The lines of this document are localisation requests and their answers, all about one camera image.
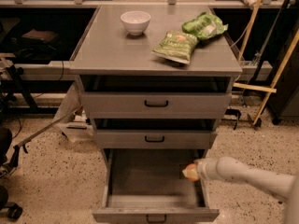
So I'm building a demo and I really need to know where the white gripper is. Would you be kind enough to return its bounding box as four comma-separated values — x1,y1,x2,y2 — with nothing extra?
182,158,220,181

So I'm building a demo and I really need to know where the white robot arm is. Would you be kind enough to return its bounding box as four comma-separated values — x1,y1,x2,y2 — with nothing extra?
182,157,299,224

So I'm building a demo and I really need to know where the grey drawer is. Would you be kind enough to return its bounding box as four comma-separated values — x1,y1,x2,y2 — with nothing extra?
93,149,220,224
94,119,217,149
79,75,231,119

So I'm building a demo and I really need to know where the grey metal pole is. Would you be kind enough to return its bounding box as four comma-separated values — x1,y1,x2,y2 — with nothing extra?
14,105,82,148

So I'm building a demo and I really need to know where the dark box on shelf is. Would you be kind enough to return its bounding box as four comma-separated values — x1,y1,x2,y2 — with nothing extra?
21,29,58,44

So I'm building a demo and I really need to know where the black office chair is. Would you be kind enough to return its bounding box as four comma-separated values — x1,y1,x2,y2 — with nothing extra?
0,128,22,220

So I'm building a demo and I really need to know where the wooden easel frame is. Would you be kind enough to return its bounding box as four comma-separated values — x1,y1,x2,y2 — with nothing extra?
233,0,299,127

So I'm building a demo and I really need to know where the grey bottom drawer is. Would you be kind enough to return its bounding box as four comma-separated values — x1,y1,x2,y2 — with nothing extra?
93,149,220,224

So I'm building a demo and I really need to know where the green chip bag front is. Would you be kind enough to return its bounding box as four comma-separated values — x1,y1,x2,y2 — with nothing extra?
152,31,198,64

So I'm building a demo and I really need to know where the green chip bag rear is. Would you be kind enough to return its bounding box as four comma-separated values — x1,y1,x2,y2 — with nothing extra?
181,12,228,40

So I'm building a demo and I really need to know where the green chip bag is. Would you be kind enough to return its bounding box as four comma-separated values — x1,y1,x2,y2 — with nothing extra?
152,31,198,64
181,12,228,40

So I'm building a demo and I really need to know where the white ceramic bowl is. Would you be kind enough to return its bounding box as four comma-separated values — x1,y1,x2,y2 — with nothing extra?
121,10,151,35

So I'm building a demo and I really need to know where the grey middle drawer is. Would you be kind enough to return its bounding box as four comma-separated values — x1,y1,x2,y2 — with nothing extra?
94,119,217,149

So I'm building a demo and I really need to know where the orange fruit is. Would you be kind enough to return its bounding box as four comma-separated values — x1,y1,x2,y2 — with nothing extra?
186,163,200,181

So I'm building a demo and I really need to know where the grey drawer cabinet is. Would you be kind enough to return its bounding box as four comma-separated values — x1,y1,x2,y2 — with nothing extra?
69,4,244,224

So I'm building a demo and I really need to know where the grey top drawer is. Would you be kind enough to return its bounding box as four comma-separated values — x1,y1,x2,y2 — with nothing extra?
79,75,231,119

